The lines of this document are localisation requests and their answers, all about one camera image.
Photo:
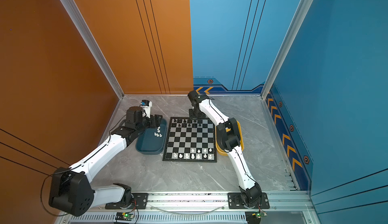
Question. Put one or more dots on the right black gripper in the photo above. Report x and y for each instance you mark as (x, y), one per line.
(191, 114)

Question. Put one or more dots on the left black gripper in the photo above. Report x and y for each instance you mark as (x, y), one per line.
(155, 121)

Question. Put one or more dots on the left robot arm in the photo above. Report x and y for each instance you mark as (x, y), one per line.
(71, 191)

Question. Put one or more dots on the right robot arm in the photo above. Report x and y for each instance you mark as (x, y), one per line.
(251, 191)

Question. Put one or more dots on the left green circuit board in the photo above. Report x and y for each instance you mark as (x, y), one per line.
(125, 218)

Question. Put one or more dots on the green circuit board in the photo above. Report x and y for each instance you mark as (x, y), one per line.
(125, 218)
(255, 217)

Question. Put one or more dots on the right green circuit board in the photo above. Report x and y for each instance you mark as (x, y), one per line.
(255, 217)

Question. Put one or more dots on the teal plastic tray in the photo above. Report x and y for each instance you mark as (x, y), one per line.
(152, 141)

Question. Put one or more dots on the black white chessboard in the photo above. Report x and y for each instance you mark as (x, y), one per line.
(190, 140)

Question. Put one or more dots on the yellow plastic tray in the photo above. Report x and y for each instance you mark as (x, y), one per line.
(227, 136)

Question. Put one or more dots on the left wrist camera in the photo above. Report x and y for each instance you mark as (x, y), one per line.
(146, 106)

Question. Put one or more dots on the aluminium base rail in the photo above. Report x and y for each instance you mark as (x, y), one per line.
(206, 207)

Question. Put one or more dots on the aluminium corner post left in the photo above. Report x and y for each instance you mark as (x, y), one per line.
(86, 34)

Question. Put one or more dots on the aluminium corner post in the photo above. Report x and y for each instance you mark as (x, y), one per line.
(86, 34)
(295, 25)

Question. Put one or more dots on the aluminium corner post right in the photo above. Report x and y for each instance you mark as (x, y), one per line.
(295, 25)

